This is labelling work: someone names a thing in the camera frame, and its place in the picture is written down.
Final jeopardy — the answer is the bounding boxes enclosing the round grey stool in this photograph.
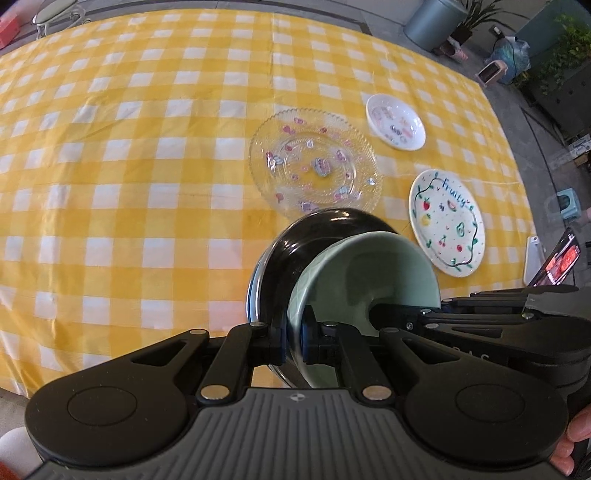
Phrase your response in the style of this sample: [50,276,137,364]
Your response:
[32,0,93,38]

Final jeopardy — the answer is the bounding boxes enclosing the green ceramic bowl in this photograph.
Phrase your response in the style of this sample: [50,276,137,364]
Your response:
[286,231,440,389]

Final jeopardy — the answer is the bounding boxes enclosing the pink slippers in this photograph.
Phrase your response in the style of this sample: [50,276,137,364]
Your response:
[438,39,468,64]

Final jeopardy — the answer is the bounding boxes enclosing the small white printed plate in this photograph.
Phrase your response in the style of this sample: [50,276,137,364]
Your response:
[366,93,426,151]

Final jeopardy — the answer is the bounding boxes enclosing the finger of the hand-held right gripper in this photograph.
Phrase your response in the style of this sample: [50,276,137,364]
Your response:
[368,302,532,334]
[441,285,578,311]

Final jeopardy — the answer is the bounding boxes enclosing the grey side cabinet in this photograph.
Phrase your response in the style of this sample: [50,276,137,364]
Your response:
[522,18,591,134]

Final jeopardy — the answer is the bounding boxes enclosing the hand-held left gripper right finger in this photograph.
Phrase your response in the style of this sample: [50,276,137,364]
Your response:
[299,305,467,402]

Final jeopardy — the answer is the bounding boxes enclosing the white fruit-painted plate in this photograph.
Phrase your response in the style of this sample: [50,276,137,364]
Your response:
[409,169,485,278]

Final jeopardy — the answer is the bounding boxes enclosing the person's right hand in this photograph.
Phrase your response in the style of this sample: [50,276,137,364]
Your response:
[551,405,591,475]

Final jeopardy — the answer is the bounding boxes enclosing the white cloth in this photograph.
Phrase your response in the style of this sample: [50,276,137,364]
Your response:
[0,427,33,480]

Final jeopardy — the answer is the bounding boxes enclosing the yellow checkered tablecloth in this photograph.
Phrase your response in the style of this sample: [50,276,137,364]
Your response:
[0,8,539,402]

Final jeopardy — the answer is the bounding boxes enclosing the blue steel bowl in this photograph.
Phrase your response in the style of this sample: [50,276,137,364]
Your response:
[248,208,400,387]

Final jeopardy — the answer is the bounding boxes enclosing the pink storage box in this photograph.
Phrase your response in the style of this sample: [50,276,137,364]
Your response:
[0,16,21,48]

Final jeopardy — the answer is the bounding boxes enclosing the trailing green cabinet plant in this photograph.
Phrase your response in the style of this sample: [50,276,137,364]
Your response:
[533,14,591,95]

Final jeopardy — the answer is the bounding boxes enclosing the white phone stand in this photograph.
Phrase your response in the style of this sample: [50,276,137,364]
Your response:
[524,235,547,285]

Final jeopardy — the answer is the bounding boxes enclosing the long-leaf potted floor plant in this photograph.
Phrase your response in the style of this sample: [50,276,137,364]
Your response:
[455,0,513,44]

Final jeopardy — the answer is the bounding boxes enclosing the clear glass patterned plate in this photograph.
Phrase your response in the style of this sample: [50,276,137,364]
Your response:
[249,107,383,220]

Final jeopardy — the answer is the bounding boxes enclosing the blue bagged water bottle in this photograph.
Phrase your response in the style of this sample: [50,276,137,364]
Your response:
[492,37,532,85]

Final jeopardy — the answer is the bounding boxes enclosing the grey round trash can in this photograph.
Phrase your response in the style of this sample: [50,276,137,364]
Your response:
[404,0,468,51]

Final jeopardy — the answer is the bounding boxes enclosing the small green plastic stool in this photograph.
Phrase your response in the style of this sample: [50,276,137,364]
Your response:
[553,188,583,219]

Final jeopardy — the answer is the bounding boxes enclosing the black smartphone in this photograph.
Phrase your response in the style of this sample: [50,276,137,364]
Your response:
[529,227,581,288]

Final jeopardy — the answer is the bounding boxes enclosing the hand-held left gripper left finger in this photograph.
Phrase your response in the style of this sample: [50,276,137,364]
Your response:
[124,320,286,406]

